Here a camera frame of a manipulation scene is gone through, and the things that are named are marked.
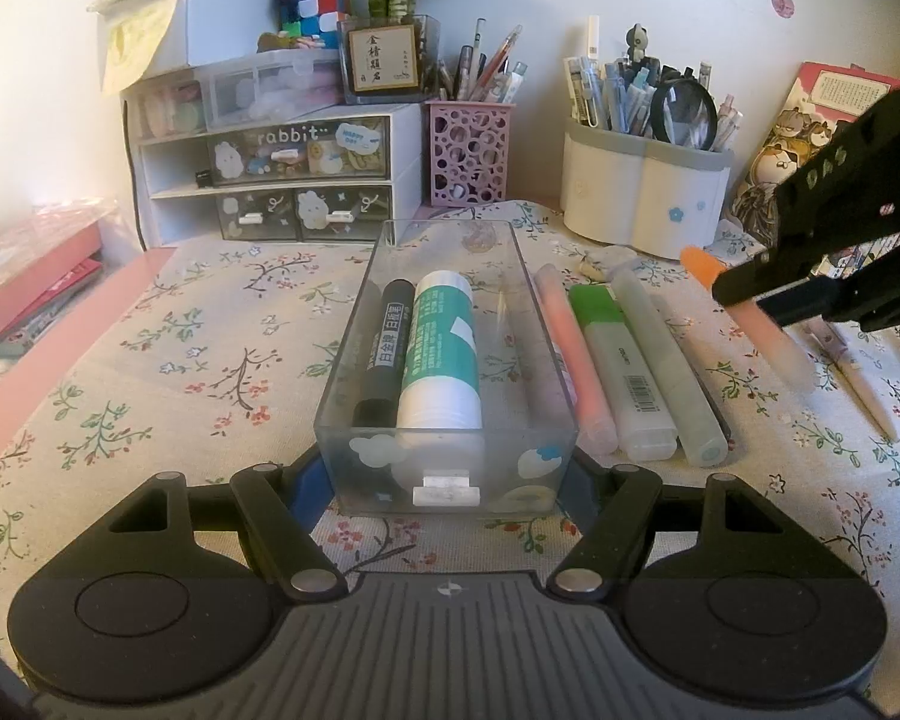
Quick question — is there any green cap highlighter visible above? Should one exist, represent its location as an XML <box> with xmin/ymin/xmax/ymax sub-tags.
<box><xmin>568</xmin><ymin>282</ymin><xmax>680</xmax><ymax>462</ymax></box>

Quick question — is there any white grey pen holder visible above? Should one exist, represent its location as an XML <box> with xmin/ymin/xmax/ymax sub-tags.
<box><xmin>560</xmin><ymin>118</ymin><xmax>736</xmax><ymax>253</ymax></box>

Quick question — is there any floral tablecloth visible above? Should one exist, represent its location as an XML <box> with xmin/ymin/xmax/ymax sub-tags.
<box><xmin>0</xmin><ymin>199</ymin><xmax>900</xmax><ymax>691</ymax></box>

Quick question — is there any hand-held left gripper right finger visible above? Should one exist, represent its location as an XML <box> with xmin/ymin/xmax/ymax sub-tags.
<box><xmin>546</xmin><ymin>453</ymin><xmax>790</xmax><ymax>604</ymax></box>

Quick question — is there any clear plastic tray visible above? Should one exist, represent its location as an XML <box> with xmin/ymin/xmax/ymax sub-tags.
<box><xmin>313</xmin><ymin>219</ymin><xmax>578</xmax><ymax>517</ymax></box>

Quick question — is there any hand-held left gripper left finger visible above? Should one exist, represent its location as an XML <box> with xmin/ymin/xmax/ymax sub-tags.
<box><xmin>111</xmin><ymin>451</ymin><xmax>347</xmax><ymax>604</ymax></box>

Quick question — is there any stack of pink books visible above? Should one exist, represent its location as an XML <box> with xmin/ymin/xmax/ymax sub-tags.
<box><xmin>0</xmin><ymin>199</ymin><xmax>107</xmax><ymax>355</ymax></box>

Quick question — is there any black marker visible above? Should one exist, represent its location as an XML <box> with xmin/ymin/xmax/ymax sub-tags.
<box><xmin>352</xmin><ymin>279</ymin><xmax>415</xmax><ymax>428</ymax></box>

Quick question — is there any cartoon cover book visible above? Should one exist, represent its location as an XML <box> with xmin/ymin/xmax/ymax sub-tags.
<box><xmin>720</xmin><ymin>60</ymin><xmax>900</xmax><ymax>293</ymax></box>

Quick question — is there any orange highlighter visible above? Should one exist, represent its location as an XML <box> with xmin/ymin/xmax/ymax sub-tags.
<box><xmin>681</xmin><ymin>246</ymin><xmax>815</xmax><ymax>391</ymax></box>

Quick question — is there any yellow paper note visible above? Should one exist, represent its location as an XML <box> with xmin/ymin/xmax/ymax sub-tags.
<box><xmin>103</xmin><ymin>4</ymin><xmax>173</xmax><ymax>95</ymax></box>

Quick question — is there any glass vase with label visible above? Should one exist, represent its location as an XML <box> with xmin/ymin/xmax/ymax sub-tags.
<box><xmin>337</xmin><ymin>13</ymin><xmax>442</xmax><ymax>106</ymax></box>

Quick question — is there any pink perforated pen holder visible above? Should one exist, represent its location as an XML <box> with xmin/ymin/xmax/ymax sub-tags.
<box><xmin>426</xmin><ymin>99</ymin><xmax>512</xmax><ymax>208</ymax></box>

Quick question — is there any cluster of pens and markers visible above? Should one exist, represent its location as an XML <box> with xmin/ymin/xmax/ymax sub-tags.
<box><xmin>562</xmin><ymin>15</ymin><xmax>743</xmax><ymax>152</ymax></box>

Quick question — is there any white storage box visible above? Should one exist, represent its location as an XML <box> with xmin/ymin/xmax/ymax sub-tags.
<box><xmin>88</xmin><ymin>0</ymin><xmax>287</xmax><ymax>82</ymax></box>

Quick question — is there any white green glue stick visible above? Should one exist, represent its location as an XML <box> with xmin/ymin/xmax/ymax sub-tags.
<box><xmin>396</xmin><ymin>270</ymin><xmax>484</xmax><ymax>432</ymax></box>

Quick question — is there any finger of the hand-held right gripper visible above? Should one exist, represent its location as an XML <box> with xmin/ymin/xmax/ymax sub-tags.
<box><xmin>756</xmin><ymin>274</ymin><xmax>875</xmax><ymax>329</ymax></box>
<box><xmin>712</xmin><ymin>231</ymin><xmax>900</xmax><ymax>308</ymax></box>

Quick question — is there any white drawer organizer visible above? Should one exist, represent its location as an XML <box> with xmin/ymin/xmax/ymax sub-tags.
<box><xmin>124</xmin><ymin>101</ymin><xmax>425</xmax><ymax>248</ymax></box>

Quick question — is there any pale green highlighter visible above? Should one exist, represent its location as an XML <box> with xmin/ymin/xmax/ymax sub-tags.
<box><xmin>609</xmin><ymin>266</ymin><xmax>727</xmax><ymax>467</ymax></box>

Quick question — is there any white pen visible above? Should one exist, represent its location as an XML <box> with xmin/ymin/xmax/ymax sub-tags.
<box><xmin>802</xmin><ymin>315</ymin><xmax>900</xmax><ymax>443</ymax></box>

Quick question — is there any bunch of pens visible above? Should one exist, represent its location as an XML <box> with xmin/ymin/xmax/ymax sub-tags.
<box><xmin>435</xmin><ymin>17</ymin><xmax>530</xmax><ymax>104</ymax></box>

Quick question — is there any clear small drawer unit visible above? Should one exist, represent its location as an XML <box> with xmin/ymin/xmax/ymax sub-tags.
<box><xmin>199</xmin><ymin>52</ymin><xmax>346</xmax><ymax>133</ymax></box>

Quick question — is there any black magnifying glass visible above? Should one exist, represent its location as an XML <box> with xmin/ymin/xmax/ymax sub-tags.
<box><xmin>649</xmin><ymin>81</ymin><xmax>719</xmax><ymax>148</ymax></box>

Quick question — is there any pink highlighter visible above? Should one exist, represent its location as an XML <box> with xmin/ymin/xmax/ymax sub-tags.
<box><xmin>532</xmin><ymin>262</ymin><xmax>620</xmax><ymax>457</ymax></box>

